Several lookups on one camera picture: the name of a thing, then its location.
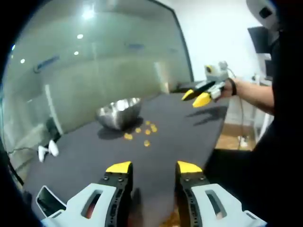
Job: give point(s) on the black wall monitor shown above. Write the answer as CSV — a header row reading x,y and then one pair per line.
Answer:
x,y
260,40

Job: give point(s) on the white and grey headset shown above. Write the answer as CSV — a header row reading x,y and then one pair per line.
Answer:
x,y
258,11

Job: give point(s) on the white floor power adapter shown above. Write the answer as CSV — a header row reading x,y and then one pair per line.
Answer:
x,y
242,142

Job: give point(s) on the white desk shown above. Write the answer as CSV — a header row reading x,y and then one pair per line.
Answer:
x,y
256,118

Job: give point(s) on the white-edged smartphone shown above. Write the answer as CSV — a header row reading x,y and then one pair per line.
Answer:
x,y
48,201

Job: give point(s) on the person's right hand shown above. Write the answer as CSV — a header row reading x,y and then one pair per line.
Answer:
x,y
227,91

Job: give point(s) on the person's black clothing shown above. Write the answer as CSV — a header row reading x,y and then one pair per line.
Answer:
x,y
284,142

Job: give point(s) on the stainless steel bowl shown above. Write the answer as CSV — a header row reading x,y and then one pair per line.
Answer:
x,y
118,118

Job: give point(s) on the yellow QQ candies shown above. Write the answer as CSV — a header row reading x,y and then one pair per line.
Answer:
x,y
146,143

